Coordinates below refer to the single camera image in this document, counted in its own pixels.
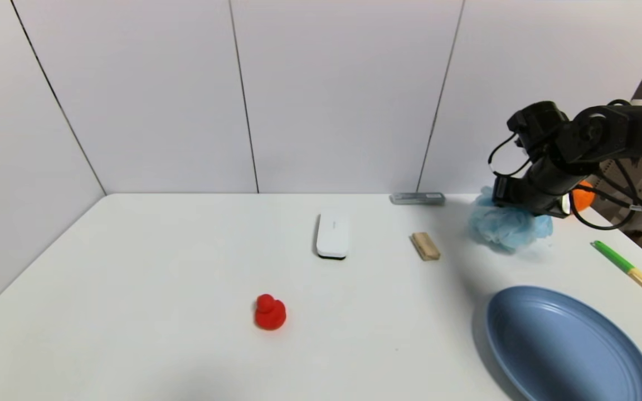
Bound light blue bath loofah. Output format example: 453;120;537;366
469;186;554;253

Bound orange fruit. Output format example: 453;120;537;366
571;180;596;213

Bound red rubber duck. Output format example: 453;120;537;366
254;294;288;331

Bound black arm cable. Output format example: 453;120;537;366
571;160;642;231

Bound blue plate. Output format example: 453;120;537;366
486;286;642;401

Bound small wooden block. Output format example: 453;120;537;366
410;232;441;262

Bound grey metal bracket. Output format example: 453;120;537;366
390;192;446;206

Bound white board eraser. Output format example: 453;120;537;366
315;212;351;261

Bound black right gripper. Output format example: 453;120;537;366
492;157;568;211

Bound green and yellow fork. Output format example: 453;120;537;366
590;240;642;319

